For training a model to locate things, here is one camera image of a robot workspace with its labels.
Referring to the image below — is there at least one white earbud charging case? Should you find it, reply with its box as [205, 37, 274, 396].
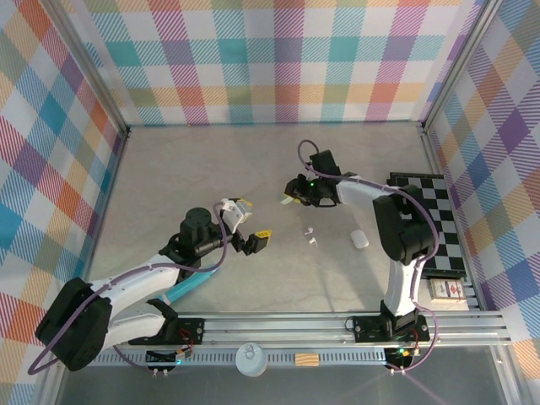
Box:
[349, 229, 370, 250]

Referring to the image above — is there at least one turquoise plastic tube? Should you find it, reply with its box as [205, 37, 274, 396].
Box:
[166, 267, 220, 305]

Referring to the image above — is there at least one black and white chessboard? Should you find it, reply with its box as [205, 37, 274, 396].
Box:
[386, 171, 469, 279]

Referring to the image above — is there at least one white round cap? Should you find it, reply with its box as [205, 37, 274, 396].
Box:
[235, 343, 268, 377]

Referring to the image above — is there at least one playing card box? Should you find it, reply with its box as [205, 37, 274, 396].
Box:
[428, 278, 469, 303]

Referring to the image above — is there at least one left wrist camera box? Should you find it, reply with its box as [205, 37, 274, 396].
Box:
[217, 197, 253, 233]

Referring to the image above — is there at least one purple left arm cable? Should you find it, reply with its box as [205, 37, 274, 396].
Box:
[27, 201, 234, 376]

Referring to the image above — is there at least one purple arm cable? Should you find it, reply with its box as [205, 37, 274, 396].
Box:
[296, 139, 442, 375]
[27, 201, 234, 376]

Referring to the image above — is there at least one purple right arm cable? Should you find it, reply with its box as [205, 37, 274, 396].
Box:
[296, 139, 442, 375]

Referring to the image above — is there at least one aluminium rail frame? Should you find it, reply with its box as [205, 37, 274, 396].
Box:
[45, 310, 515, 350]

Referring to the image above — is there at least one aluminium side rail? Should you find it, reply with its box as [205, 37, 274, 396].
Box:
[420, 126, 483, 310]
[82, 128, 132, 288]

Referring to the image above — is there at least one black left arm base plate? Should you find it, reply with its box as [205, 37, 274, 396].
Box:
[159, 316, 206, 346]

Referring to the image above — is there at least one grey slotted cable duct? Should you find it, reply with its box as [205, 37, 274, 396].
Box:
[67, 350, 392, 367]

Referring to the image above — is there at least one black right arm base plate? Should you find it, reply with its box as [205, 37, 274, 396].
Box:
[352, 314, 431, 343]

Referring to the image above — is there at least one small circuit board mount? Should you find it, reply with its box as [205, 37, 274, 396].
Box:
[145, 346, 196, 377]
[386, 345, 421, 376]

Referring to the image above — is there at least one aluminium corner post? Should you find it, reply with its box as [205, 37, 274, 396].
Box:
[49, 0, 132, 138]
[419, 0, 507, 134]

